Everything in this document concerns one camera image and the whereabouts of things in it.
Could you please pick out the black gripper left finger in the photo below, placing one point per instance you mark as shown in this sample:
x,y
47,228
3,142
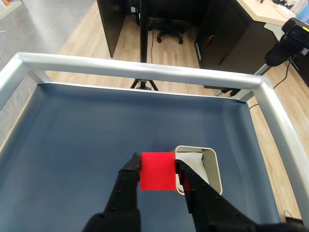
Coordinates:
x,y
125,191

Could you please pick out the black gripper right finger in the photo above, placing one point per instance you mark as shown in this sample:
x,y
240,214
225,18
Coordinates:
x,y
210,205

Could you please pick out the red cube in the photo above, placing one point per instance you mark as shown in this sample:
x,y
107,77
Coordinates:
x,y
158,171

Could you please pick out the beige square box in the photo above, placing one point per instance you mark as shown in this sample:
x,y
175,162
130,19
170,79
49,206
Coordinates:
x,y
213,169

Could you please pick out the blue-grey table mat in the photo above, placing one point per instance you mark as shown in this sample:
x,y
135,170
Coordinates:
x,y
96,125

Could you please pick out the small black floor object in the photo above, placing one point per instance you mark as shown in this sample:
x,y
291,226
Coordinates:
x,y
293,218

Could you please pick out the black tripod stand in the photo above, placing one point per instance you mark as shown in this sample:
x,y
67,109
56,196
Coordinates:
x,y
144,36

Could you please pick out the dark desk partition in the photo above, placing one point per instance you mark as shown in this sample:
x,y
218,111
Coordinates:
x,y
111,26

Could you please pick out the red tag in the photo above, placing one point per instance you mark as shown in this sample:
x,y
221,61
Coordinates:
x,y
209,39

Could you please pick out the black office chair base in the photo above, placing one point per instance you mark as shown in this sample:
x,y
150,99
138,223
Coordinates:
x,y
169,30

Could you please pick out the dark cabinet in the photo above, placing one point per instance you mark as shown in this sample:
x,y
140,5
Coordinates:
x,y
229,36

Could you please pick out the black webcam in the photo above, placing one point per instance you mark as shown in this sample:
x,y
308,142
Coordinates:
x,y
287,41

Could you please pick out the beige desk top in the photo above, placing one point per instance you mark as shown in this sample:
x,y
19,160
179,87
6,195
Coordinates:
x,y
263,12

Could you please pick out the silver metal table frame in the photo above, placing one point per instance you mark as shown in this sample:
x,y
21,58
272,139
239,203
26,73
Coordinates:
x,y
144,68

